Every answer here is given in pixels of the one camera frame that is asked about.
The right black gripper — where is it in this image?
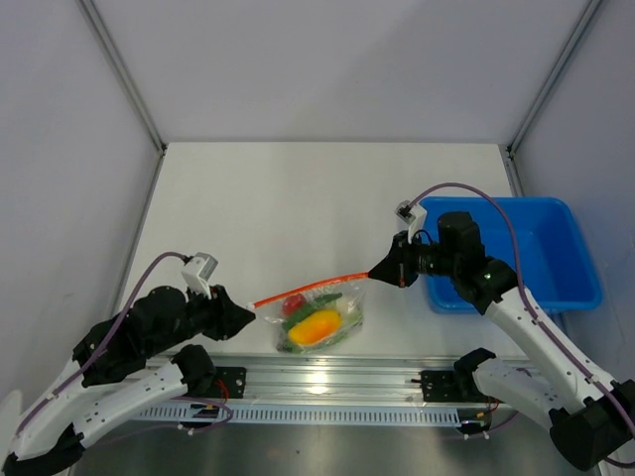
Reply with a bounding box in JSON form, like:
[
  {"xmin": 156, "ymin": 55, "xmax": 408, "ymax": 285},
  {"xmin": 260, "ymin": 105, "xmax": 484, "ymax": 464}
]
[{"xmin": 368, "ymin": 230, "xmax": 459, "ymax": 290}]

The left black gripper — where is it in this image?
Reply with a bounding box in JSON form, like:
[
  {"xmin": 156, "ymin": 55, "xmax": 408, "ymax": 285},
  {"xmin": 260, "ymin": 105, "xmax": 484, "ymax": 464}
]
[{"xmin": 148, "ymin": 279, "xmax": 256, "ymax": 356}]

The green toy chili pepper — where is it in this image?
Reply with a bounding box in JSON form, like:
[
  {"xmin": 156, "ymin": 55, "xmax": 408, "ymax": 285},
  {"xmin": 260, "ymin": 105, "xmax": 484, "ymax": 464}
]
[{"xmin": 283, "ymin": 293, "xmax": 342, "ymax": 330}]

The clear zip bag orange zipper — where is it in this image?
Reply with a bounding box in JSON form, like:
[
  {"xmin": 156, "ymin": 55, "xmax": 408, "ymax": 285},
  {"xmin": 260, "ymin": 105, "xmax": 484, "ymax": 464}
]
[{"xmin": 248, "ymin": 273, "xmax": 368, "ymax": 355}]

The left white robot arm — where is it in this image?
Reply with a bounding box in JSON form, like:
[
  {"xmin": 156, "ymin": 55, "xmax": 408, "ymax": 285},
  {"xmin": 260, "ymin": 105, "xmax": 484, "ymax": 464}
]
[{"xmin": 2, "ymin": 285, "xmax": 256, "ymax": 475}]

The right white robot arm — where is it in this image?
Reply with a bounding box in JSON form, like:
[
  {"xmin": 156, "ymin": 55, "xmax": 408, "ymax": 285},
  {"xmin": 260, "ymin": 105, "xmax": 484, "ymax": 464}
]
[{"xmin": 368, "ymin": 206, "xmax": 634, "ymax": 471}]

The blue plastic tray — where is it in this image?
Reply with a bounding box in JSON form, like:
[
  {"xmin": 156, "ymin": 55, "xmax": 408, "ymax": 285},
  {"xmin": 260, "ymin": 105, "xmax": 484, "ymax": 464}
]
[{"xmin": 421, "ymin": 196, "xmax": 602, "ymax": 313}]

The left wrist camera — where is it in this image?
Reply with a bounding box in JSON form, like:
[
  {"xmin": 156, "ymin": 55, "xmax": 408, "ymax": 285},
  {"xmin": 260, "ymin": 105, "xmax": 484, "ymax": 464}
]
[{"xmin": 181, "ymin": 252, "xmax": 218, "ymax": 298}]

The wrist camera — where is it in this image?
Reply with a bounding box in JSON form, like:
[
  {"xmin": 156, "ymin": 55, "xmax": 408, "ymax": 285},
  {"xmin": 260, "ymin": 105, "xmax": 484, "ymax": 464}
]
[
  {"xmin": 181, "ymin": 252, "xmax": 218, "ymax": 298},
  {"xmin": 396, "ymin": 200, "xmax": 428, "ymax": 244}
]

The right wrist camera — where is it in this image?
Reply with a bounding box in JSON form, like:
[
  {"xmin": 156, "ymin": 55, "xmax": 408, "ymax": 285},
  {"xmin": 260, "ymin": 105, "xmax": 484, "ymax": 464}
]
[{"xmin": 396, "ymin": 200, "xmax": 428, "ymax": 244}]

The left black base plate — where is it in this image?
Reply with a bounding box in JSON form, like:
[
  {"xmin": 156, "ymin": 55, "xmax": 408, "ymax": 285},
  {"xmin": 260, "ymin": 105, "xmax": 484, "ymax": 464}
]
[{"xmin": 210, "ymin": 367, "xmax": 247, "ymax": 400}]

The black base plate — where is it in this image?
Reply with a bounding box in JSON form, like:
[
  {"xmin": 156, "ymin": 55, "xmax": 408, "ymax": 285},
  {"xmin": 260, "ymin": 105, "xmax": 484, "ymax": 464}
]
[
  {"xmin": 411, "ymin": 370, "xmax": 494, "ymax": 404},
  {"xmin": 210, "ymin": 367, "xmax": 247, "ymax": 400}
]

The aluminium mounting rail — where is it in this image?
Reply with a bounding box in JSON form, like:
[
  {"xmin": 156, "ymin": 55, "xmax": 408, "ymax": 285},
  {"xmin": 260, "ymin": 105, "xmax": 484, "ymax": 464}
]
[{"xmin": 143, "ymin": 352, "xmax": 609, "ymax": 408}]

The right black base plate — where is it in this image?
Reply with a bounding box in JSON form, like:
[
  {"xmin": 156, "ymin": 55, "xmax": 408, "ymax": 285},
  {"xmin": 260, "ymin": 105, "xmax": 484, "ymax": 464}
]
[{"xmin": 411, "ymin": 370, "xmax": 494, "ymax": 404}]

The white slotted cable duct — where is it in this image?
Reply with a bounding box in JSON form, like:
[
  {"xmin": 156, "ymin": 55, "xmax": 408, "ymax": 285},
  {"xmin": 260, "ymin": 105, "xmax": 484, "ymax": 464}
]
[{"xmin": 134, "ymin": 402, "xmax": 461, "ymax": 427}]

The right aluminium frame post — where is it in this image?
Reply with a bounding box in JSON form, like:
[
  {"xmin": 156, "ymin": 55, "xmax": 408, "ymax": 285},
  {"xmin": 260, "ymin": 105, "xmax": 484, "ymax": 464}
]
[{"xmin": 505, "ymin": 0, "xmax": 609, "ymax": 155}]

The aluminium frame post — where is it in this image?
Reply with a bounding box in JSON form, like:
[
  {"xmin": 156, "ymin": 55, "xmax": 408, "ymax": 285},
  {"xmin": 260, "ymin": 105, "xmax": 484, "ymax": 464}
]
[
  {"xmin": 505, "ymin": 0, "xmax": 609, "ymax": 155},
  {"xmin": 73, "ymin": 0, "xmax": 168, "ymax": 155}
]

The left aluminium frame post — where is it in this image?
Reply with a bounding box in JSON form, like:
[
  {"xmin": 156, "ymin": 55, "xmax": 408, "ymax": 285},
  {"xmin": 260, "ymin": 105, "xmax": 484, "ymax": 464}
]
[{"xmin": 73, "ymin": 0, "xmax": 168, "ymax": 155}]

